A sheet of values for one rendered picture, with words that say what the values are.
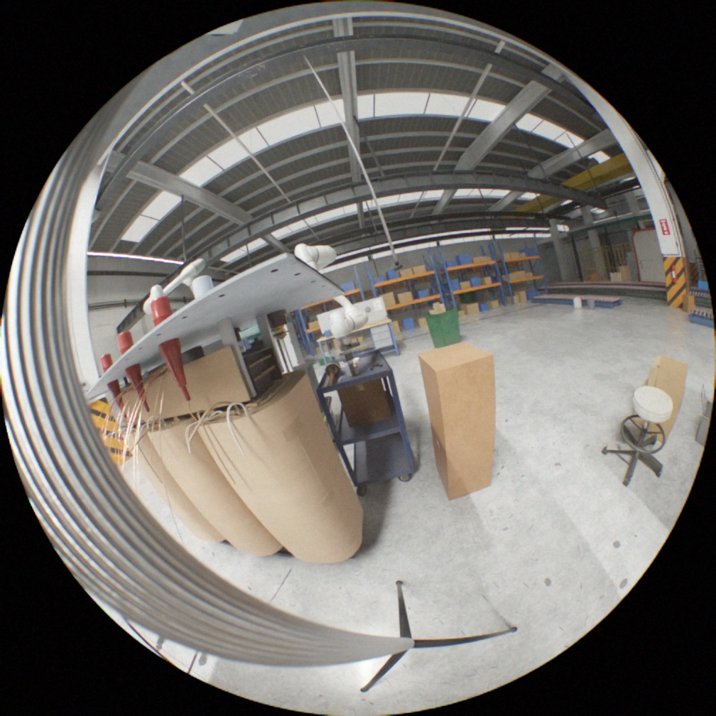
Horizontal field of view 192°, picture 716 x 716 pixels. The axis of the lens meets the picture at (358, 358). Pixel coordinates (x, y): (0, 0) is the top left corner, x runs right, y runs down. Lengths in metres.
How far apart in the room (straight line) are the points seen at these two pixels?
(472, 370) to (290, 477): 0.85
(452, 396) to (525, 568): 1.04
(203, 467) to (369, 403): 1.05
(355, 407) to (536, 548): 1.45
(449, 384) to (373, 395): 0.59
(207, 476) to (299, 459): 0.47
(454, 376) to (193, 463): 1.18
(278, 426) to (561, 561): 1.46
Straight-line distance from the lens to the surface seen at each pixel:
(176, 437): 0.96
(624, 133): 10.30
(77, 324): 6.29
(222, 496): 1.07
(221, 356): 0.68
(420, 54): 10.66
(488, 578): 1.31
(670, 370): 2.21
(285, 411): 0.66
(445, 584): 1.29
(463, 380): 1.02
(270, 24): 3.55
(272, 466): 0.69
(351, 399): 1.42
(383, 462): 1.72
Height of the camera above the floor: 1.25
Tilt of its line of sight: 12 degrees down
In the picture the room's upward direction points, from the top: 16 degrees counter-clockwise
